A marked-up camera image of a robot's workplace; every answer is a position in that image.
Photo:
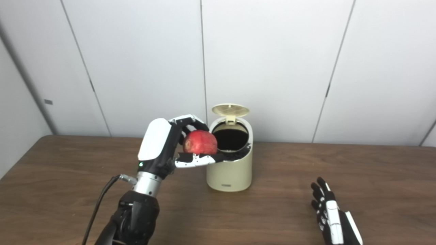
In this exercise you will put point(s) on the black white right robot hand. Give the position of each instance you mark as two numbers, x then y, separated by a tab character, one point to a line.
332	217

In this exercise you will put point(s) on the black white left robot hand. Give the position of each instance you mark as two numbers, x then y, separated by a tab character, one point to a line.
155	139

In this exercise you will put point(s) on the red apple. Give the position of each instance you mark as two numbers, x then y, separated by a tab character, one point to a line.
200	143

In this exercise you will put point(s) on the round cream bin lid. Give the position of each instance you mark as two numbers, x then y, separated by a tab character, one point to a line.
230	109

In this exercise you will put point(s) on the cream-colored cylindrical bin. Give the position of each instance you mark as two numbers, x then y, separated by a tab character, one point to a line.
231	175

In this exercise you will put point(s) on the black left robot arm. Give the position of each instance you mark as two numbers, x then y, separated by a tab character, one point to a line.
138	214

